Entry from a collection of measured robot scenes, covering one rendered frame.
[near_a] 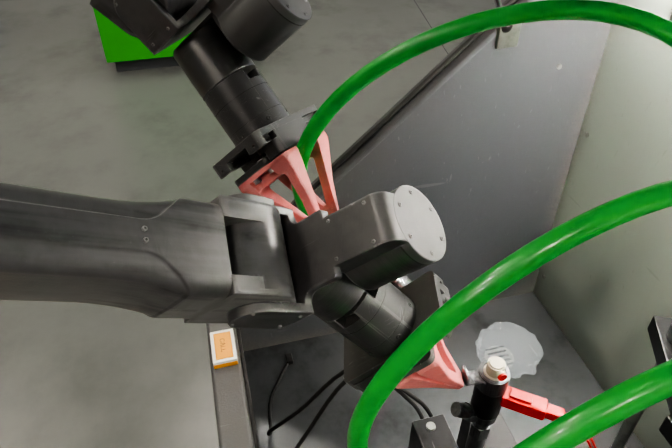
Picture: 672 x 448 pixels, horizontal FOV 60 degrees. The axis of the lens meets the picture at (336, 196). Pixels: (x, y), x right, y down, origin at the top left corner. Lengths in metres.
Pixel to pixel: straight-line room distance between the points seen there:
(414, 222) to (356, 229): 0.04
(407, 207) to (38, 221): 0.22
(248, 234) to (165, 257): 0.07
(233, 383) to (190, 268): 0.43
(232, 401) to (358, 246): 0.41
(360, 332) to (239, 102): 0.22
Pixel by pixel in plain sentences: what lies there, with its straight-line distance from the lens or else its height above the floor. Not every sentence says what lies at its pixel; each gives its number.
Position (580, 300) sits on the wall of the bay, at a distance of 0.95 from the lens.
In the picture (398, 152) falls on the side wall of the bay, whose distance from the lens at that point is 0.76.
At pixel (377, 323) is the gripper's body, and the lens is 0.46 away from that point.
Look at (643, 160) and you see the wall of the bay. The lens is 0.79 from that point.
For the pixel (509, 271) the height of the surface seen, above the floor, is 1.34.
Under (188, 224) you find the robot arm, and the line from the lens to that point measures 0.36.
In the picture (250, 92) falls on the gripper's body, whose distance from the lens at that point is 0.52.
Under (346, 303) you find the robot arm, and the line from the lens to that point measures 0.44.
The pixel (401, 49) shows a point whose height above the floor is 1.39.
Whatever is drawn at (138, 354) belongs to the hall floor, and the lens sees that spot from 2.08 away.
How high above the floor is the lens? 1.57
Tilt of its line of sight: 37 degrees down
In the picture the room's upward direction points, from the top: straight up
